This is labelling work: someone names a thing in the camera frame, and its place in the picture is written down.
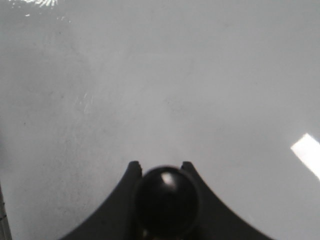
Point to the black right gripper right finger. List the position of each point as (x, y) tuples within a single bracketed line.
[(215, 220)]

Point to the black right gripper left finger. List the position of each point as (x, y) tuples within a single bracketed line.
[(114, 218)]

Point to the black round eraser knob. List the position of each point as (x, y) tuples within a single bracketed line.
[(166, 202)]

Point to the white whiteboard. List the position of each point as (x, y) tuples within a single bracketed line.
[(87, 86)]

